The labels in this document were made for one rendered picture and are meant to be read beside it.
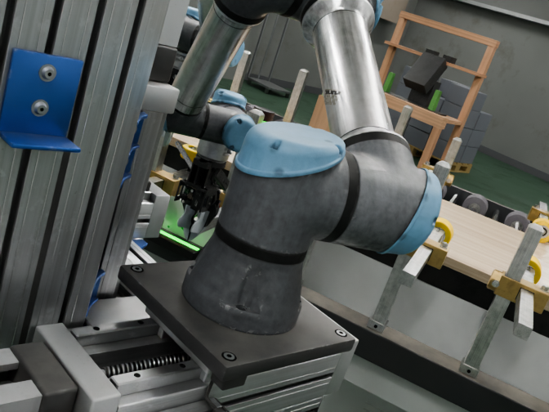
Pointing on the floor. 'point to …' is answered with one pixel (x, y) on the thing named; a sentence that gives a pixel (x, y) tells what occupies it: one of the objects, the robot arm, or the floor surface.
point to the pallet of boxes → (417, 132)
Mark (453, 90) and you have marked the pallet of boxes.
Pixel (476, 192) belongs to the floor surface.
